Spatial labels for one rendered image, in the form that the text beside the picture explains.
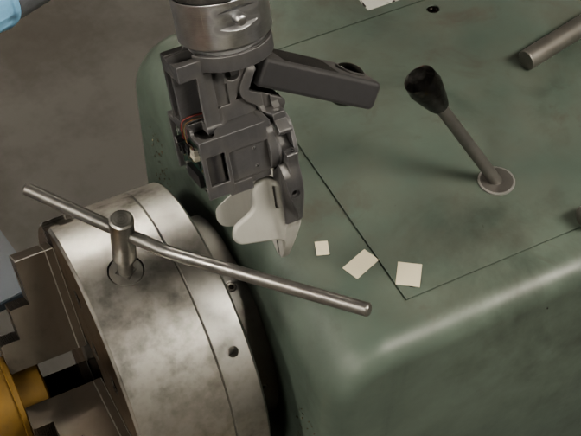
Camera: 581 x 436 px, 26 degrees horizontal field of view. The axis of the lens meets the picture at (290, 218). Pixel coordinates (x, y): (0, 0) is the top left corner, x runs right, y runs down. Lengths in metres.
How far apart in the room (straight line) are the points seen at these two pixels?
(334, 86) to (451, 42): 0.35
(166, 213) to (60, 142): 1.82
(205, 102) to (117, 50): 2.25
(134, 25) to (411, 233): 2.19
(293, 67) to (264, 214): 0.13
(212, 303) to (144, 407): 0.11
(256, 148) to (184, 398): 0.28
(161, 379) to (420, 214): 0.29
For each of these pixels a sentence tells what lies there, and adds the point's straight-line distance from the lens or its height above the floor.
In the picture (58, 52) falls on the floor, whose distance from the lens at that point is 3.25.
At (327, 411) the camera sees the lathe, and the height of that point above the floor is 1.18.
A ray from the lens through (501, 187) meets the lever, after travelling 1.22.
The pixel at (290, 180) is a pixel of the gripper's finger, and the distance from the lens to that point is 1.01.
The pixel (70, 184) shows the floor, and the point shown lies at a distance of 2.93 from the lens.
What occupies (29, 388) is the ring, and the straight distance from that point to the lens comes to 1.27.
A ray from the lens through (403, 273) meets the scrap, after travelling 1.14.
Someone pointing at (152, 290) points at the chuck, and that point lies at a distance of 1.16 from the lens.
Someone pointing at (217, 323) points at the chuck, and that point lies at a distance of 1.16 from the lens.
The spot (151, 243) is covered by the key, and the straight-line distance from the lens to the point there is 1.11.
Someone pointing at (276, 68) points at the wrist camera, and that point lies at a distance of 1.00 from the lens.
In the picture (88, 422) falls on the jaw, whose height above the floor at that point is 1.11.
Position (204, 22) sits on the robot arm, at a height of 1.54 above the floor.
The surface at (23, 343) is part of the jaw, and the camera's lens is 1.27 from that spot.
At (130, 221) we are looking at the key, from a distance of 1.10.
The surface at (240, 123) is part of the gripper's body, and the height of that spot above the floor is 1.45.
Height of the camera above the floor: 2.16
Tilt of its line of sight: 50 degrees down
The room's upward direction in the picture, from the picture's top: straight up
